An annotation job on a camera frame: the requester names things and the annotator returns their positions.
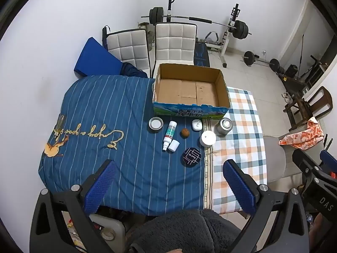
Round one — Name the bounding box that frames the white padded chair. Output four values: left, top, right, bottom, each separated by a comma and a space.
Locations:
102, 26, 151, 78
153, 22, 198, 79

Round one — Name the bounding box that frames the white spray bottle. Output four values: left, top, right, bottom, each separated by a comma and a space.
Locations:
162, 121, 177, 152

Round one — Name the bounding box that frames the brown wooden chair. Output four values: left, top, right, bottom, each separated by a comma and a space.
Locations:
283, 86, 333, 133

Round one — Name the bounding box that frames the dark grey fleece clothing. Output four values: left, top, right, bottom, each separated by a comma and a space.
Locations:
126, 209, 243, 253

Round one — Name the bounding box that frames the cardboard box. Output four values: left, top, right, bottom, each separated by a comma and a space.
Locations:
152, 63, 231, 118

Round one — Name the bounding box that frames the short barbell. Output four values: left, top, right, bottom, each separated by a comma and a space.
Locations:
242, 51, 281, 72

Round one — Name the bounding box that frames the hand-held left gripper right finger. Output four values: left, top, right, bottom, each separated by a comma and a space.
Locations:
223, 159, 310, 253

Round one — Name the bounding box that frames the orange patterned cloth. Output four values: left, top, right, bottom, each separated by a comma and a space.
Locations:
279, 116, 325, 149

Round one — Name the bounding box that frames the dark blue cloth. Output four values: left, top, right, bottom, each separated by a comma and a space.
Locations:
119, 62, 148, 79

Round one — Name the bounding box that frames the grey chair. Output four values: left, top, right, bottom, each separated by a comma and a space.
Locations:
263, 134, 324, 183

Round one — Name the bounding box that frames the blue striped blanket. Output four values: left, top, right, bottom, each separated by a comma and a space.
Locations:
38, 74, 211, 216

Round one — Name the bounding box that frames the checked plaid blanket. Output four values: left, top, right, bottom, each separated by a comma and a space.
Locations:
203, 86, 268, 214

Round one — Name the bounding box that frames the white round jar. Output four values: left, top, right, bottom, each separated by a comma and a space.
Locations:
199, 131, 217, 147

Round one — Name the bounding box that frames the shallow round silver tin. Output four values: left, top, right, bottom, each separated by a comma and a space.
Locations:
148, 117, 163, 132

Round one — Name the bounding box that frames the grey plastic stool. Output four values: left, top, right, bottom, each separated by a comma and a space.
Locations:
88, 213, 127, 253

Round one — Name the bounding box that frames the black round compact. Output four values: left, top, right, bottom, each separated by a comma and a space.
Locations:
180, 148, 203, 167

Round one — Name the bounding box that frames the white weight bench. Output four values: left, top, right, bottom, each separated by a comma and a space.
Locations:
161, 0, 241, 69

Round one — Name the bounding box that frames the clear tape roll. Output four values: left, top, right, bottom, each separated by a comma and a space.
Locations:
101, 230, 117, 242

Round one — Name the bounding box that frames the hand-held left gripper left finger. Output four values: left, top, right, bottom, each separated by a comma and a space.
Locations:
29, 159, 118, 253

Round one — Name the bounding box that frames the silver metal can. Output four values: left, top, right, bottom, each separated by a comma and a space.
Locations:
217, 118, 233, 135

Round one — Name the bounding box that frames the dark wooden shelf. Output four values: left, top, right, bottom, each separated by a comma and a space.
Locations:
300, 55, 330, 86

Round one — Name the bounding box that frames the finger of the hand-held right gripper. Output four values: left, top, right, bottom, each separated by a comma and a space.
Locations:
320, 150, 337, 176
292, 149, 320, 187

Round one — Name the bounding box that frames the blue foam mat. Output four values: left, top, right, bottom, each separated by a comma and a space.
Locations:
74, 37, 123, 79

